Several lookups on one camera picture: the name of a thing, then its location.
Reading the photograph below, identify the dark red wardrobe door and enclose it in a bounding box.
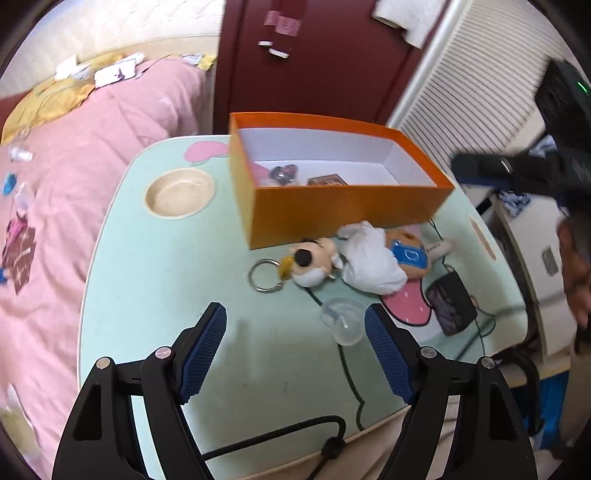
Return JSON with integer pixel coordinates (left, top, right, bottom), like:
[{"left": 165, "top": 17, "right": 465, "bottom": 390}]
[{"left": 213, "top": 1, "right": 423, "bottom": 134}]

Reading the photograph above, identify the yellow pillow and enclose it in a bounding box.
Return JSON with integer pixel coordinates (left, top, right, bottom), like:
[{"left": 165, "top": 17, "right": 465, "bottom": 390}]
[{"left": 1, "top": 53, "right": 123, "bottom": 145}]

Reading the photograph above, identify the pink quilt bed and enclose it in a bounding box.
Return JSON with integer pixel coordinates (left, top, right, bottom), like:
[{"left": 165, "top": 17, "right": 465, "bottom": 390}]
[{"left": 1, "top": 57, "right": 208, "bottom": 479}]

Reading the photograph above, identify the silver metal funnel cup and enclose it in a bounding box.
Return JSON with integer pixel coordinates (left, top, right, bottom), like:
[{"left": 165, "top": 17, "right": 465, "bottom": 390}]
[{"left": 270, "top": 164, "right": 298, "bottom": 186}]

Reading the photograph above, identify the white knitted cloth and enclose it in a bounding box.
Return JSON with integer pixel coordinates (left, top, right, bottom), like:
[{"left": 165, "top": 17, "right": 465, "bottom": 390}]
[{"left": 372, "top": 0, "right": 446, "bottom": 49}]

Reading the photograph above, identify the black wallet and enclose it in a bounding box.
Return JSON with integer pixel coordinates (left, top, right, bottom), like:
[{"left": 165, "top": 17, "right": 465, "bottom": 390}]
[{"left": 426, "top": 271, "right": 478, "bottom": 337}]

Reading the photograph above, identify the black cable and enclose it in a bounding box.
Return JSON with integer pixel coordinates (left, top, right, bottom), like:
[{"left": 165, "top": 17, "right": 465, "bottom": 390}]
[{"left": 202, "top": 216, "right": 498, "bottom": 480}]

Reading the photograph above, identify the orange cardboard box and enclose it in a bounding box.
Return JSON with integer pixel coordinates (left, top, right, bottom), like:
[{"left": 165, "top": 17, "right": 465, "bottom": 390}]
[{"left": 229, "top": 112, "right": 455, "bottom": 249}]

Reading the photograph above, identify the cartoon head plush keychain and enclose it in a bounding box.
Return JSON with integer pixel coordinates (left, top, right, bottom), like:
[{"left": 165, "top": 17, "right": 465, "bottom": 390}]
[{"left": 247, "top": 237, "right": 344, "bottom": 293}]

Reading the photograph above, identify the white louvered door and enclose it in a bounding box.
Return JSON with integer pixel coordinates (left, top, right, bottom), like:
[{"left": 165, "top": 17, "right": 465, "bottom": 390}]
[{"left": 388, "top": 1, "right": 576, "bottom": 164}]

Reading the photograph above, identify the white cloth bag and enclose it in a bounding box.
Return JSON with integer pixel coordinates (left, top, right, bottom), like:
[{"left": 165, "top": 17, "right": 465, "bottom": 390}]
[{"left": 337, "top": 221, "right": 408, "bottom": 296}]

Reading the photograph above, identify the mint green folding table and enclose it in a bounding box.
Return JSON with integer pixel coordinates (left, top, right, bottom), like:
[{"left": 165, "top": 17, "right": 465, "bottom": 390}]
[{"left": 78, "top": 136, "right": 528, "bottom": 479}]

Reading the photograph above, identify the pink heart plastic case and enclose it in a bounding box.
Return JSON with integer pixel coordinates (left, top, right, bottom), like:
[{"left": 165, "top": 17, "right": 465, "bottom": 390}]
[{"left": 249, "top": 162, "right": 279, "bottom": 188}]

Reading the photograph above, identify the person's right hand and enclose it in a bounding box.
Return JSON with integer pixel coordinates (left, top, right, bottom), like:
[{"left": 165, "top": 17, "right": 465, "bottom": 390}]
[{"left": 557, "top": 220, "right": 590, "bottom": 329}]

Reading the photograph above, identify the clear heart plastic case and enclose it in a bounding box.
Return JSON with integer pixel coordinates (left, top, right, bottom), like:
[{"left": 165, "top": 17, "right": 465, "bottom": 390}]
[{"left": 321, "top": 298, "right": 366, "bottom": 347}]

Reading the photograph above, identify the brown playing card box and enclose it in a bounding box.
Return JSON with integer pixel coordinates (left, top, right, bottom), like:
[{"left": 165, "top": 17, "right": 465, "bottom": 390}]
[{"left": 307, "top": 174, "right": 348, "bottom": 186}]

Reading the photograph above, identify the white cosmetic tube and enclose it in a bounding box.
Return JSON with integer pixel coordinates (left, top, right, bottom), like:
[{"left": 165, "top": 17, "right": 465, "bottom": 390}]
[{"left": 425, "top": 239, "right": 455, "bottom": 262}]

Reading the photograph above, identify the striped red scarf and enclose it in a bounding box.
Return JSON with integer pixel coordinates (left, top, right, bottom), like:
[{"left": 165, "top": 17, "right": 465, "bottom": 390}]
[{"left": 257, "top": 0, "right": 308, "bottom": 59}]

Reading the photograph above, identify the brown bear plush pouch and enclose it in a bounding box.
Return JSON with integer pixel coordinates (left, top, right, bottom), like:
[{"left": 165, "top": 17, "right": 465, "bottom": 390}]
[{"left": 386, "top": 228, "right": 431, "bottom": 280}]

